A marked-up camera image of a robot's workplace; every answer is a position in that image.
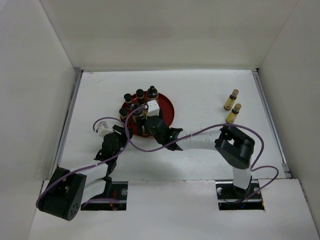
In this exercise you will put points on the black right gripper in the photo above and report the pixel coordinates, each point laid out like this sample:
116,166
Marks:
141,120

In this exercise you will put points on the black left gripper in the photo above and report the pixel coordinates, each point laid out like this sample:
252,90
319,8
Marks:
122,133

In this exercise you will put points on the black-knob spice jar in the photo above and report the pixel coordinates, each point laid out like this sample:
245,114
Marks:
138,110
152,93

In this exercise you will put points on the small black-cap spice bottle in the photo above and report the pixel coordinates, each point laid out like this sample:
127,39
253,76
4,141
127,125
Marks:
123,113
140,94
128,100

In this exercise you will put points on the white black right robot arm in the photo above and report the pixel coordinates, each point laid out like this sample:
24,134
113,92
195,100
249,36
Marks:
232,144

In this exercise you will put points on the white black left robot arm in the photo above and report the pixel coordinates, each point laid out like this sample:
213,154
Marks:
69,191

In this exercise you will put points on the red round tray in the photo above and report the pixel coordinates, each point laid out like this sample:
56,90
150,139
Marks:
165,105

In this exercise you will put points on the front yellow sauce bottle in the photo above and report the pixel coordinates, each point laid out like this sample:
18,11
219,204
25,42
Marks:
230,119

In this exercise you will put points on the yellow sauce bottle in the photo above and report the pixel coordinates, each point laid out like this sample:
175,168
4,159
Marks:
230,119
231,100

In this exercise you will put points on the back yellow sauce bottle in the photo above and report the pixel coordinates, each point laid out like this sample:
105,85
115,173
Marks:
231,100

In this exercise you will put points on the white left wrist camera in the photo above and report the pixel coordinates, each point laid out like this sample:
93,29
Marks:
103,129

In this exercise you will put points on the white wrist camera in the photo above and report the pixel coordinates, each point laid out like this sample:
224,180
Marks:
103,129
153,108

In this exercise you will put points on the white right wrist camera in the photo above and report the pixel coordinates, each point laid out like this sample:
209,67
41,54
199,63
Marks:
153,108

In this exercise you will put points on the left metal table rail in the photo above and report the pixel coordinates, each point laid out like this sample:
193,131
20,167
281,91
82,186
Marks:
66,124

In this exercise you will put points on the metal table rail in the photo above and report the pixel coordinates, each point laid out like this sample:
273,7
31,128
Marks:
66,124
271,123

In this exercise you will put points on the right metal table rail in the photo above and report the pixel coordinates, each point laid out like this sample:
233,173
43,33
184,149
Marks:
271,123

